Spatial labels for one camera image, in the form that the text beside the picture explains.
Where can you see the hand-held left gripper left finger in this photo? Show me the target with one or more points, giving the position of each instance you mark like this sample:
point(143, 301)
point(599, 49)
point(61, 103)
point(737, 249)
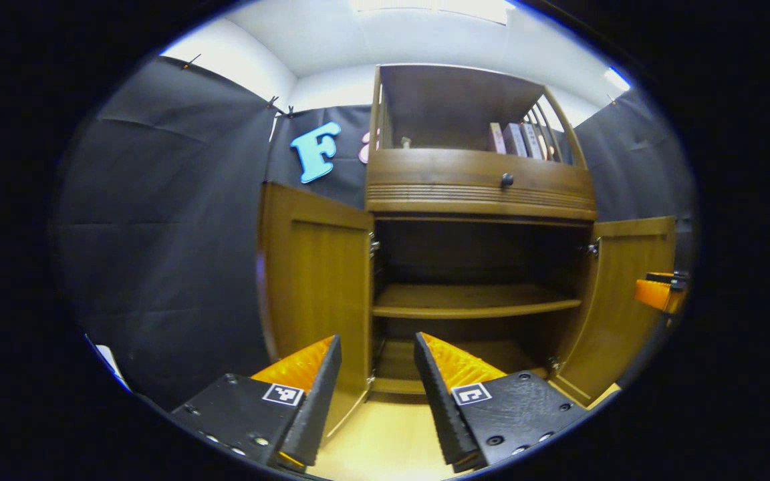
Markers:
point(318, 401)

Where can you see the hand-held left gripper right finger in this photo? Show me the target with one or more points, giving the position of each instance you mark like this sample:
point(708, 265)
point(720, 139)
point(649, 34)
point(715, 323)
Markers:
point(442, 407)

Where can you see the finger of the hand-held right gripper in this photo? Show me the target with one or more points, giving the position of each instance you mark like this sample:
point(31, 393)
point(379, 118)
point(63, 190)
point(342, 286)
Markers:
point(652, 294)

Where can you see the wooden shoe cabinet door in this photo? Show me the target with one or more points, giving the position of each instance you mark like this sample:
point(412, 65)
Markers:
point(318, 280)
point(625, 307)

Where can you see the wooden double-door shoe cabinet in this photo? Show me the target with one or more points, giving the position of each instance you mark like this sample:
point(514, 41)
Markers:
point(478, 200)

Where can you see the metal door hinge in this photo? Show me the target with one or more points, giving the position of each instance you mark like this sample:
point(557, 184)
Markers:
point(592, 248)
point(371, 381)
point(553, 366)
point(373, 245)

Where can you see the wooden cabinet drawer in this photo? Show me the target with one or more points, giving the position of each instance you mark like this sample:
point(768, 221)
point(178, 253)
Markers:
point(438, 177)

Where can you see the wooden inner shelf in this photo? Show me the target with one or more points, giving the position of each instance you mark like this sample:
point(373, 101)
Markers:
point(472, 300)

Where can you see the black drawer knob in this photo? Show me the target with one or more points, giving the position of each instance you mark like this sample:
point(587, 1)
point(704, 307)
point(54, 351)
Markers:
point(506, 180)

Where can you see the purple grey book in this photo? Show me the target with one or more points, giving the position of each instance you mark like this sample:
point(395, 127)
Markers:
point(515, 140)

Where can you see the small ceiling light panel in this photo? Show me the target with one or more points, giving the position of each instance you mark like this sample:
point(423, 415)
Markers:
point(617, 79)

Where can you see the pink book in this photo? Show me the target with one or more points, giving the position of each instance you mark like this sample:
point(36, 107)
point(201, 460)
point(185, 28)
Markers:
point(497, 139)

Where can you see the large ceiling light panel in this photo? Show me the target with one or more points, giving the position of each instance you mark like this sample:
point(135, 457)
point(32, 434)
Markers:
point(438, 8)

